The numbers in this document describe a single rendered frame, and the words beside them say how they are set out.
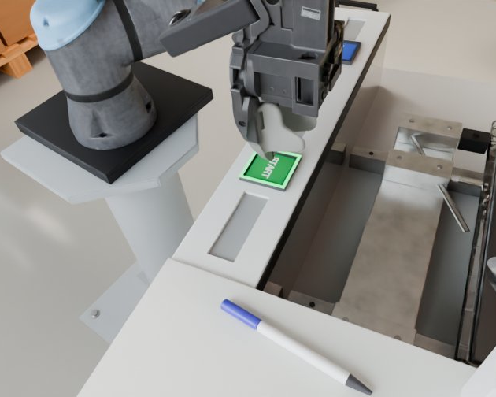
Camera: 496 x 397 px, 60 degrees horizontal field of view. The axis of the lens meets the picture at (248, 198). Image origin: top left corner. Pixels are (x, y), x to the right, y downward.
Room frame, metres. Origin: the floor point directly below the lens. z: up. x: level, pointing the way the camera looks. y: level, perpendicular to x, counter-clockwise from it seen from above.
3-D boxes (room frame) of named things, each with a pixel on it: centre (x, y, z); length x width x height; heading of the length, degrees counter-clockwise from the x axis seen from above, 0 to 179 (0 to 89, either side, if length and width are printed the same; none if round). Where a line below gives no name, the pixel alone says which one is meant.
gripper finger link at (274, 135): (0.33, -0.04, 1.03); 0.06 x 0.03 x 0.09; 59
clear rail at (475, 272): (0.28, -0.26, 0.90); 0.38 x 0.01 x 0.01; 149
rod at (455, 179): (0.35, -0.28, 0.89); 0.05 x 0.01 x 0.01; 59
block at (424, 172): (0.38, -0.22, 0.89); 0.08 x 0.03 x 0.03; 59
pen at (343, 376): (0.14, -0.02, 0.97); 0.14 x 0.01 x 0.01; 48
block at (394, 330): (0.17, -0.10, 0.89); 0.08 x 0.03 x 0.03; 59
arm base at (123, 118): (0.65, 0.22, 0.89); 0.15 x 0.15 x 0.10
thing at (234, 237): (0.46, -0.10, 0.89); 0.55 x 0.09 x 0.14; 149
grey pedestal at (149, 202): (0.73, 0.29, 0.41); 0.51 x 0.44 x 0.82; 46
